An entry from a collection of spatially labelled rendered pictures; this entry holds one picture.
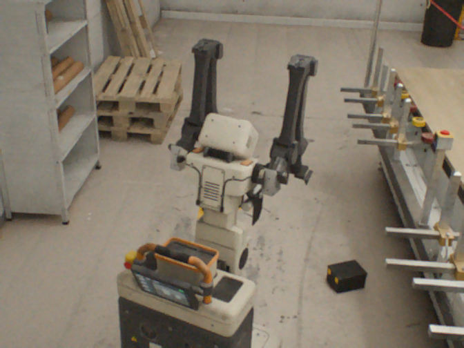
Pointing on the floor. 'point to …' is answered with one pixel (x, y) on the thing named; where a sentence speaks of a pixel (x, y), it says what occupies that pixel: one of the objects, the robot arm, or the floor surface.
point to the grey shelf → (41, 119)
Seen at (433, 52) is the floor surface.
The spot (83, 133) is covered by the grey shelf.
